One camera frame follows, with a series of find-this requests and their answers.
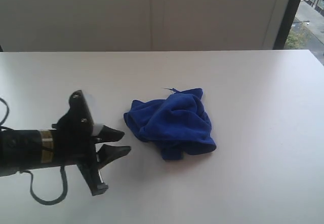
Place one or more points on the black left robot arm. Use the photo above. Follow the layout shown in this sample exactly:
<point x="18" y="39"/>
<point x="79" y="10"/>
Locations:
<point x="24" y="150"/>

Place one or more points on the dark window frame post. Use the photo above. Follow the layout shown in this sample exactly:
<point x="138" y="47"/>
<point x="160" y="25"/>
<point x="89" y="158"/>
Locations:
<point x="286" y="23"/>

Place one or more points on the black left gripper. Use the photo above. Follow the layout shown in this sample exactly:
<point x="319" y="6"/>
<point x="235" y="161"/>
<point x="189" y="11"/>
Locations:
<point x="81" y="134"/>

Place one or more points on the blue terry towel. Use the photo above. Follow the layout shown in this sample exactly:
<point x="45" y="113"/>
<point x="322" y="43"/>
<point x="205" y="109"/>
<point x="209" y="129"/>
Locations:
<point x="176" y="125"/>

